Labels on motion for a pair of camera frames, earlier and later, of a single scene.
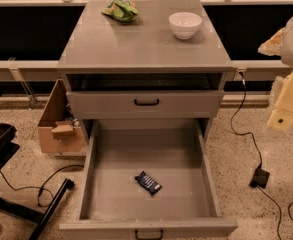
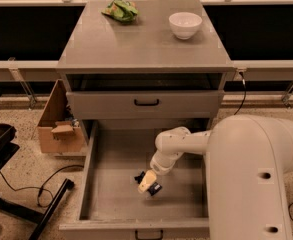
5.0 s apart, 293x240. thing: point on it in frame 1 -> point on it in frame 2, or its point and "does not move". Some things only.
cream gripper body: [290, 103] -> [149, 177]
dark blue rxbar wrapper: [148, 183] does not move
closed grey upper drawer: [145, 104] does not move
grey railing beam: [13, 70] does not move
